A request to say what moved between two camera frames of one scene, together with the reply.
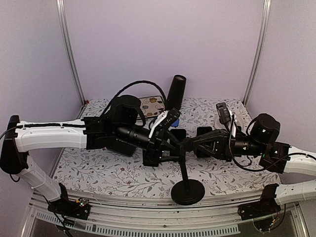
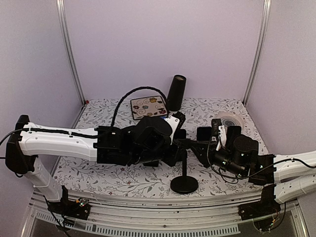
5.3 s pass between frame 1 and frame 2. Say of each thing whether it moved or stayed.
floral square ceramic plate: stayed
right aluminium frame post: stayed
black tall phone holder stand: moved
